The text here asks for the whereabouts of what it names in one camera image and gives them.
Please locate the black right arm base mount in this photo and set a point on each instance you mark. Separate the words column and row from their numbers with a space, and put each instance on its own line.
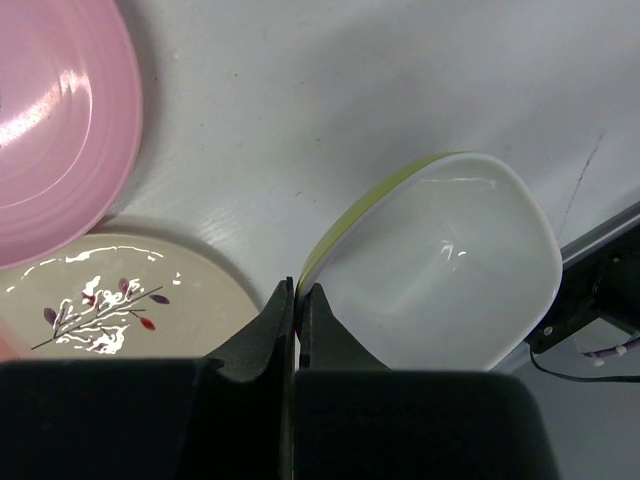
column 600, row 281

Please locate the pink and cream floral plate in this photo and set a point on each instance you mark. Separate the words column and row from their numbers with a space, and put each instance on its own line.
column 124, row 295

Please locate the pink plastic plate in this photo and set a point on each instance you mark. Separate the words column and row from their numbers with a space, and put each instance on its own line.
column 71, row 121

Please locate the white and green square bowl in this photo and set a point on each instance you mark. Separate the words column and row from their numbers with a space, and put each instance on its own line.
column 449, row 263

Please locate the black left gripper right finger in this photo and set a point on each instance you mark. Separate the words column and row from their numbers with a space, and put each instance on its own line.
column 385, row 424

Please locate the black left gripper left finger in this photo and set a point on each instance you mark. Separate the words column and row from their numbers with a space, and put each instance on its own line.
column 221, row 416

